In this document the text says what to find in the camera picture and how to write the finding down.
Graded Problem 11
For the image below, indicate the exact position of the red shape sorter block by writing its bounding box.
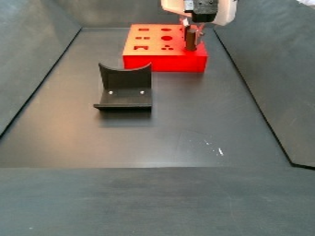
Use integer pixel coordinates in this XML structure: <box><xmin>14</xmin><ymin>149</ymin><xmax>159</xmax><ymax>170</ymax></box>
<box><xmin>123</xmin><ymin>24</ymin><xmax>209</xmax><ymax>73</ymax></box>

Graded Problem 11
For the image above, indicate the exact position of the dark hexagon peg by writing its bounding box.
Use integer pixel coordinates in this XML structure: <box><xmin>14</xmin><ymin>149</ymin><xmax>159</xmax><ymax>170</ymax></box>
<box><xmin>185</xmin><ymin>29</ymin><xmax>198</xmax><ymax>52</ymax></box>

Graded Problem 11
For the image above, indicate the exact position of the black curved holder stand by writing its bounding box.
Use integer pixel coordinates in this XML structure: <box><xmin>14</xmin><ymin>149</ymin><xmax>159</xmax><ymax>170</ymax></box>
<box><xmin>94</xmin><ymin>64</ymin><xmax>153</xmax><ymax>111</ymax></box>

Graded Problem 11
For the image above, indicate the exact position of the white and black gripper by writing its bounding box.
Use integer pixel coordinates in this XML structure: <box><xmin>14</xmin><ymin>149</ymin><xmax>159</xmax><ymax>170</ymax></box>
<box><xmin>161</xmin><ymin>0</ymin><xmax>238</xmax><ymax>35</ymax></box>

